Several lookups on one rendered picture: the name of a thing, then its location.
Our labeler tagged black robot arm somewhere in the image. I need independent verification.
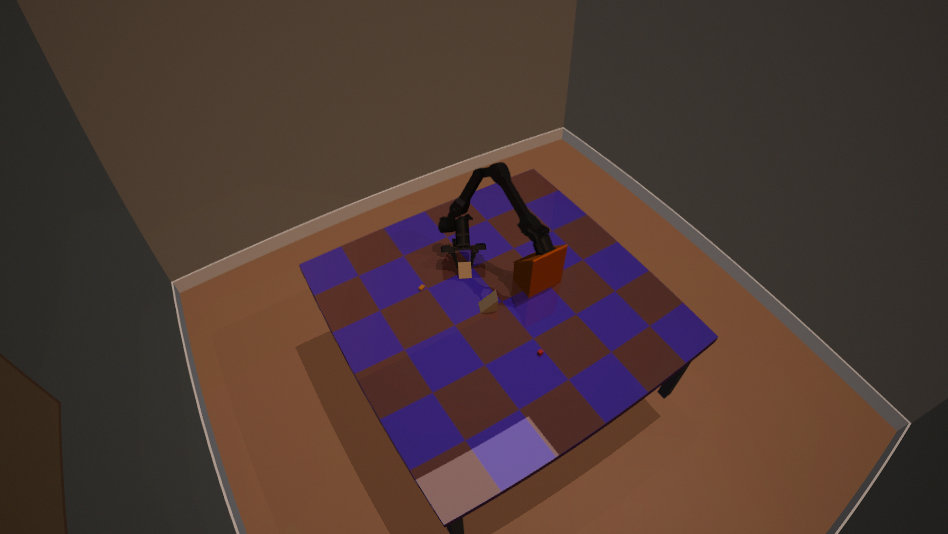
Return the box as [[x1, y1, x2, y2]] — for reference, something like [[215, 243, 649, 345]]
[[438, 162, 556, 255]]

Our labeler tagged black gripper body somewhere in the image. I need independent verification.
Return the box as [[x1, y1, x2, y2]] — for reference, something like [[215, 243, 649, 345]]
[[441, 231, 486, 253]]

